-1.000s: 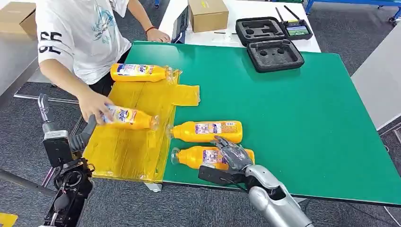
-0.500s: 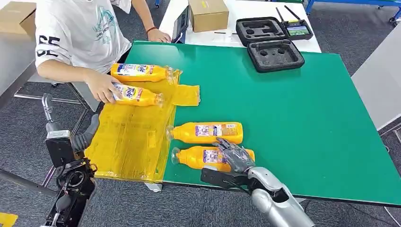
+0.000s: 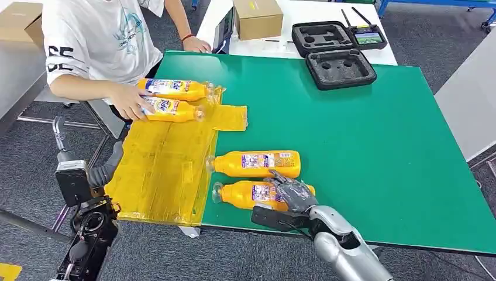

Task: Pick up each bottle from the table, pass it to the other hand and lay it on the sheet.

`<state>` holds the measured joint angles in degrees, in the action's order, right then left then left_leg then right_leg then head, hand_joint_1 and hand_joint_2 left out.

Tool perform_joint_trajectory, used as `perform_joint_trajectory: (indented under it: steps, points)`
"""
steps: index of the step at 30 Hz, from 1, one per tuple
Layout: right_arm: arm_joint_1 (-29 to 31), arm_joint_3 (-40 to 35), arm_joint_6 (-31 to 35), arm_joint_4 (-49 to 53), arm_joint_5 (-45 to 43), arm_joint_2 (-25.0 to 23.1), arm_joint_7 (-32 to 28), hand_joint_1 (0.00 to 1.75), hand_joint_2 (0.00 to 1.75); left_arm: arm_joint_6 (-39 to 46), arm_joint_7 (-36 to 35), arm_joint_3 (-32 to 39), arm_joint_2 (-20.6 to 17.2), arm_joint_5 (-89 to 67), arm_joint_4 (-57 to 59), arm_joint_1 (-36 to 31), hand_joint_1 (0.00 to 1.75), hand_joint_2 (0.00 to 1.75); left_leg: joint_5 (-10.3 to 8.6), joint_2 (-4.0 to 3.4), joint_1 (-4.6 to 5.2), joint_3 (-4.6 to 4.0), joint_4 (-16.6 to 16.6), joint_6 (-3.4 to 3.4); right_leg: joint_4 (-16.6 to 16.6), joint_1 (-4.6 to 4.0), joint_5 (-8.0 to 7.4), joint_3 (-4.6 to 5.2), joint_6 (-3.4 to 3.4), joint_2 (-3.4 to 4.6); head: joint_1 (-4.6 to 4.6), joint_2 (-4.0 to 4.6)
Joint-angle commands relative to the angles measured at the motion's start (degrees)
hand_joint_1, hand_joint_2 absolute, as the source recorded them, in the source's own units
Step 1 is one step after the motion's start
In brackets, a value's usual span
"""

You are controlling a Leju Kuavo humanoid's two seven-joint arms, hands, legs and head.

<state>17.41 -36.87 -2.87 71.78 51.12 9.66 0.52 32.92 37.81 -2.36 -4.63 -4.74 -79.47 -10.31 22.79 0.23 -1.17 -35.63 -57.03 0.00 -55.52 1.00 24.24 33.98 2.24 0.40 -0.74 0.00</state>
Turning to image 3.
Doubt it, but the person's left hand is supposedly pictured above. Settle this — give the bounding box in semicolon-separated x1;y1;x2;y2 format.
182;36;212;54

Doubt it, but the orange drink bottle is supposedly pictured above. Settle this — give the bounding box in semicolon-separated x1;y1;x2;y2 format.
140;96;206;124
212;180;316;213
137;77;215;103
206;150;302;180

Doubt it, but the yellow floor tape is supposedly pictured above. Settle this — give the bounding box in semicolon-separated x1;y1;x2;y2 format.
0;263;23;281

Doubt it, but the blue metal frame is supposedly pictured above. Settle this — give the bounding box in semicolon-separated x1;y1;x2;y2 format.
375;0;496;31

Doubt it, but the yellow plastic sheet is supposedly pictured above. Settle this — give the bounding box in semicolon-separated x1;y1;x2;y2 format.
104;85;249;227

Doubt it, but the person's right hand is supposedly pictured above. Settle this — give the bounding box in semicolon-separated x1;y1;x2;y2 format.
109;83;153;122

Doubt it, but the grey table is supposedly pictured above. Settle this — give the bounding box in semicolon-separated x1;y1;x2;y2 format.
433;29;496;163
0;36;48;137

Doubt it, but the large cardboard box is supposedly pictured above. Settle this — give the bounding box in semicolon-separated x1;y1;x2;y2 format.
0;2;44;49

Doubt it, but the small cardboard box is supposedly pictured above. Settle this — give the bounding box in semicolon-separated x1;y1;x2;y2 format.
232;0;284;41

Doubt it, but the black foam-lined case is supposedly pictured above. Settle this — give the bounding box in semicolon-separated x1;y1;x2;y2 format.
291;21;378;91

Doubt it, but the black remote controller with screen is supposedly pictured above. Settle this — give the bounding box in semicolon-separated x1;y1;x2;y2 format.
340;6;388;51

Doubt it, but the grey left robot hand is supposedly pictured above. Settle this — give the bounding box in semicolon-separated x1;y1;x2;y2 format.
52;116;125;189

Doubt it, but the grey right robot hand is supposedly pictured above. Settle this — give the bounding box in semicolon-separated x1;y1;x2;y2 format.
263;169;319;214

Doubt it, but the black tablet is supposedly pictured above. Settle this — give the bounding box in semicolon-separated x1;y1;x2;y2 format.
211;6;236;55

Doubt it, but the white table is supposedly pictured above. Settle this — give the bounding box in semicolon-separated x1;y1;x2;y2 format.
195;0;399;67

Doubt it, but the black metal bar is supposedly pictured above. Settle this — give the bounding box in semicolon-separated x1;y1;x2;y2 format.
0;209;73;244

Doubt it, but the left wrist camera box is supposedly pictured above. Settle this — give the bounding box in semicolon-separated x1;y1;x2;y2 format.
55;160;93;208

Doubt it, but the grey chair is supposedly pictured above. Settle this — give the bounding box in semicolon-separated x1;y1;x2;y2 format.
17;87;126;139

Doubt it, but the green table mat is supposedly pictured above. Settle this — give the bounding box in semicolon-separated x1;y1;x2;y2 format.
154;49;496;257

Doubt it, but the person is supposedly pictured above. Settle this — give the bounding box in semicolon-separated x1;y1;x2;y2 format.
40;0;212;125

